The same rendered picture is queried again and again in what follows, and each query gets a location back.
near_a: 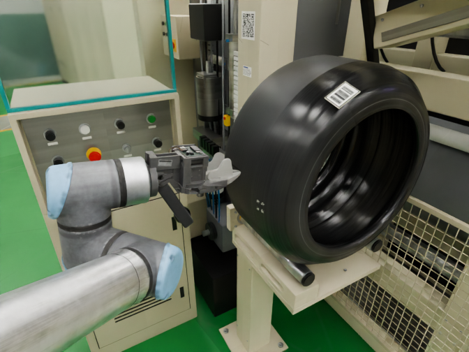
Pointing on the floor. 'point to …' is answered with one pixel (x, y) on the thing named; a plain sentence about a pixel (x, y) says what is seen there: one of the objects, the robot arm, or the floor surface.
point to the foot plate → (276, 343)
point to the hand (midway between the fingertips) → (234, 176)
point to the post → (262, 35)
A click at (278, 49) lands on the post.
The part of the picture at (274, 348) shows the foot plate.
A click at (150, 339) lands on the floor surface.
